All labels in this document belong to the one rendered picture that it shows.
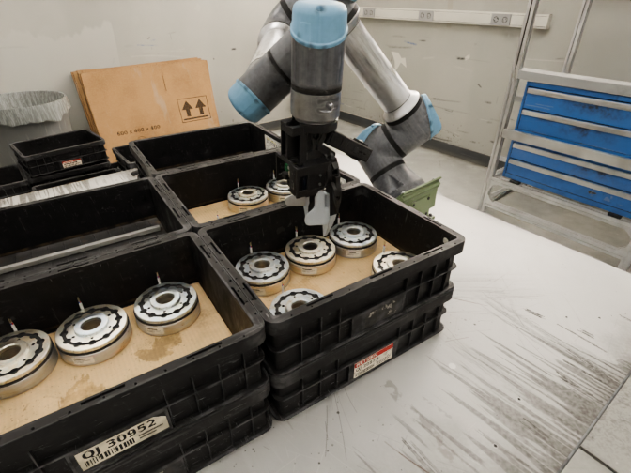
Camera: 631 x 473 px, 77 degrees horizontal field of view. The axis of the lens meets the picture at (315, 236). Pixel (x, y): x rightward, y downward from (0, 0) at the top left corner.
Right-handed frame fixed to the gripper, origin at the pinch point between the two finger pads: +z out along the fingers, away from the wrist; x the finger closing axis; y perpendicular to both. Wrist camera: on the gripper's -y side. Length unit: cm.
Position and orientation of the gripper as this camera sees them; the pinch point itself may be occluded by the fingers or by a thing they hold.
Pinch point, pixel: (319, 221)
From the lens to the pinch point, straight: 74.2
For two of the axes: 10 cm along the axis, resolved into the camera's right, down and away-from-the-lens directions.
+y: -8.4, 2.9, -4.5
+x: 5.3, 5.2, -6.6
